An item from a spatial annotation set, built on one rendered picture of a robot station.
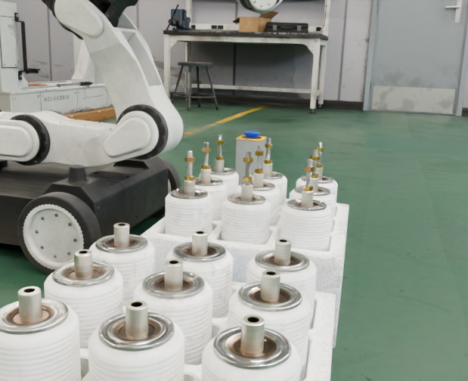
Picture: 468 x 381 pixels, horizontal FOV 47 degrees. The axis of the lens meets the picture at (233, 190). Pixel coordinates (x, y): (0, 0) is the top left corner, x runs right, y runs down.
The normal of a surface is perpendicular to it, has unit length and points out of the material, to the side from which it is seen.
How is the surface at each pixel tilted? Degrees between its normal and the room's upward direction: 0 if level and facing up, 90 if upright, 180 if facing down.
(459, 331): 0
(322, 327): 0
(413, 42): 90
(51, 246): 90
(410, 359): 0
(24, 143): 90
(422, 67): 90
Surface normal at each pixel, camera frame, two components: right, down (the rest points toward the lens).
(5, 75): 0.96, 0.10
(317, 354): 0.04, -0.97
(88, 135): -0.27, 0.22
